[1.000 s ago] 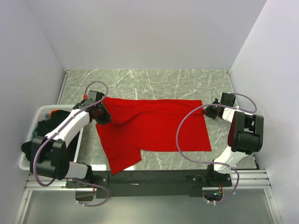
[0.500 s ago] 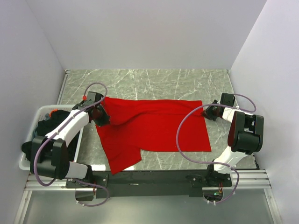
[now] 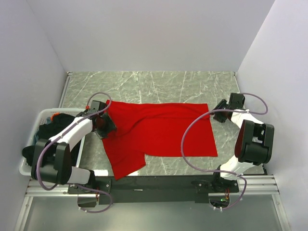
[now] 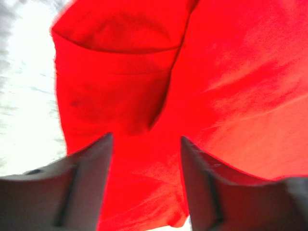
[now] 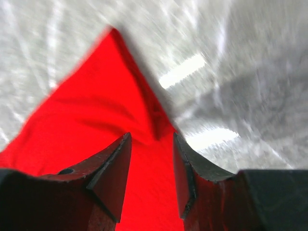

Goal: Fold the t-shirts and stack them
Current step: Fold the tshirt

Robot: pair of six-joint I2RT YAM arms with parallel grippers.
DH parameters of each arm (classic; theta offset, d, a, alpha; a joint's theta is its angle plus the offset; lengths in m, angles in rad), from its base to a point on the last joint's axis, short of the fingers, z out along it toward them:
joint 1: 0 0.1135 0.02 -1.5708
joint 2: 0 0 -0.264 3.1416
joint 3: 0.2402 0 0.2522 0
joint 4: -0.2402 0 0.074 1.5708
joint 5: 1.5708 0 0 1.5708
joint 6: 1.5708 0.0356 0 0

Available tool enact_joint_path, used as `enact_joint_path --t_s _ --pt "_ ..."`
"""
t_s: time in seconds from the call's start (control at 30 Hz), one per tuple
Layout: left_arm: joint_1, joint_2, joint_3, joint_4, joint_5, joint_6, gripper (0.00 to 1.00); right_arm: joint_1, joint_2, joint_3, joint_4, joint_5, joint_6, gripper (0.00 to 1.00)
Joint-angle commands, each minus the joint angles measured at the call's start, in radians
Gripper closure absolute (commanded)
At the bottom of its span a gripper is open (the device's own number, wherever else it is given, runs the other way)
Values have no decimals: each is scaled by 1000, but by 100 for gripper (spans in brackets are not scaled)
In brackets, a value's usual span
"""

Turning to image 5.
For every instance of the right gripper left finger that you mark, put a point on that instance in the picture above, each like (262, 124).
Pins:
(88, 196)

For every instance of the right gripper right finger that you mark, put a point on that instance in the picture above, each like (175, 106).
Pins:
(213, 199)

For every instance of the red polo shirt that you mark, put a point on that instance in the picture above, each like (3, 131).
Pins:
(105, 98)

